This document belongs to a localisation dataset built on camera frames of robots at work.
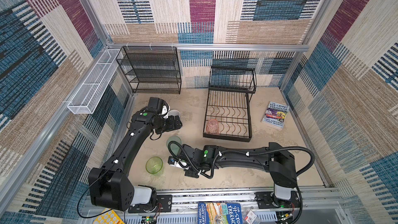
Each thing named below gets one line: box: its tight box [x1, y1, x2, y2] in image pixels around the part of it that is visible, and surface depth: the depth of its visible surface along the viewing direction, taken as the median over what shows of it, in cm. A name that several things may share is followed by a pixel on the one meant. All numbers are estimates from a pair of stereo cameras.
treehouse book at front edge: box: [197, 202, 243, 224], surface depth 70 cm
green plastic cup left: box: [145, 156, 164, 176], surface depth 81 cm
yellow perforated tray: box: [92, 207, 126, 224], surface depth 70 cm
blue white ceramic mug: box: [167, 109, 181, 120], surface depth 96 cm
